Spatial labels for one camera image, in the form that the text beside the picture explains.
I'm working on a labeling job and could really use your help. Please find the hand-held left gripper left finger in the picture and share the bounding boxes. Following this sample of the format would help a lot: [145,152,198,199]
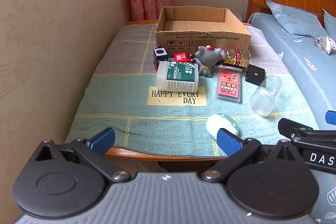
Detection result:
[34,127,131,183]

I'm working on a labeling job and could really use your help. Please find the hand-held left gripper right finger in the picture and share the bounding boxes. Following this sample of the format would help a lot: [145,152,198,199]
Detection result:
[201,128,305,184]

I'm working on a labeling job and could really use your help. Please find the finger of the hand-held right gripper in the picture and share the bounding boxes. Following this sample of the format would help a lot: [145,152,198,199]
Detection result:
[278,118,336,151]
[325,111,336,125]

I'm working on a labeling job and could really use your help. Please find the mint green oval case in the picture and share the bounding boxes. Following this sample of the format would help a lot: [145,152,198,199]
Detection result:
[206,113,239,141]

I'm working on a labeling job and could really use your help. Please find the pink card case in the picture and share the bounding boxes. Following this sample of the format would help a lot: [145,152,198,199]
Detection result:
[215,69,242,103]

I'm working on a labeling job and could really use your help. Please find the cardboard box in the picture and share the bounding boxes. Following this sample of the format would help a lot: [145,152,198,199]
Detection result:
[154,6,252,58]

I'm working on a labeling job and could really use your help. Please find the clear plastic cup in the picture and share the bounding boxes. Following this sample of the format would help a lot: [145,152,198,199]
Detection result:
[249,75,283,116]

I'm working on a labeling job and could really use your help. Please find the blue bed sheet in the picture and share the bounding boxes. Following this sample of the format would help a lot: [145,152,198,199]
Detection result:
[247,12,336,224]

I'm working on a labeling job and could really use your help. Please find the wooden bedside table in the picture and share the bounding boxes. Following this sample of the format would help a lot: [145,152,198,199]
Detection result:
[104,20,252,165]

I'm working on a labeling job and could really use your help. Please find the green checked tablecloth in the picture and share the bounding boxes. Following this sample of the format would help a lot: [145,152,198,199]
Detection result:
[65,23,321,157]

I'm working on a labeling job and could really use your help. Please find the black square plate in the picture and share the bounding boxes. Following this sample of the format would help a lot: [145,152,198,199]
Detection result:
[245,64,265,85]

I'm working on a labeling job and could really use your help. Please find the crumpled white patterned cloth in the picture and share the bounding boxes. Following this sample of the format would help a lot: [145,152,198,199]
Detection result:
[314,35,336,55]

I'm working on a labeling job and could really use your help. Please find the thin black rod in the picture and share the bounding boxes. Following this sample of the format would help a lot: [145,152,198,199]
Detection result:
[214,63,248,73]

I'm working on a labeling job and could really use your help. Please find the white cotton swab container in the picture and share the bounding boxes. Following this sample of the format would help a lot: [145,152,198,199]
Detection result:
[156,61,199,92]

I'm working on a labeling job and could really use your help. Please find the glass bottle with gold contents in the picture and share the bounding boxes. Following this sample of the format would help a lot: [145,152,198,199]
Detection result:
[223,49,251,68]

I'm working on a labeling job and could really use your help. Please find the grey toy cat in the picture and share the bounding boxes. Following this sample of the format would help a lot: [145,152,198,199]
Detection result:
[196,45,223,78]

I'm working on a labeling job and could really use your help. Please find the blue flower print pillow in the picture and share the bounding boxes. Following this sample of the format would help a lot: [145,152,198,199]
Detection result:
[266,0,328,39]
[322,9,336,35]

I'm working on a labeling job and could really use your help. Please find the black cube with white face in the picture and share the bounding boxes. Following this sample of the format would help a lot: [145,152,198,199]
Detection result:
[153,48,168,65]

